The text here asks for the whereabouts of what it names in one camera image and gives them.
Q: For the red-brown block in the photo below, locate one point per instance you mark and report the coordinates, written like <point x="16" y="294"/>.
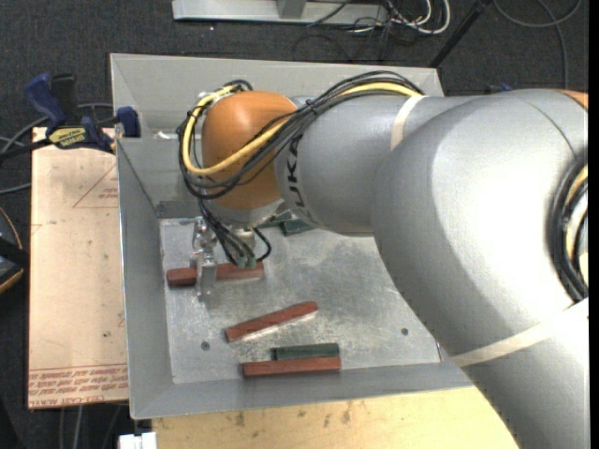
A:
<point x="290" y="367"/>
<point x="182" y="276"/>
<point x="271" y="321"/>

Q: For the brown cardboard board, red print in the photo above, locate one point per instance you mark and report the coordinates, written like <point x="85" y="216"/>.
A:
<point x="75" y="260"/>

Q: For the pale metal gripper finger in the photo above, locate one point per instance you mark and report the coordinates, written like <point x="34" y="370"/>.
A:
<point x="194" y="260"/>
<point x="207" y="281"/>

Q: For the dark green flat block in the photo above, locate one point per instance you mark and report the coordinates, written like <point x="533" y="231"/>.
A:
<point x="294" y="227"/>
<point x="304" y="351"/>

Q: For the grey metal bin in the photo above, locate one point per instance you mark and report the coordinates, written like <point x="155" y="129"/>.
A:
<point x="327" y="274"/>

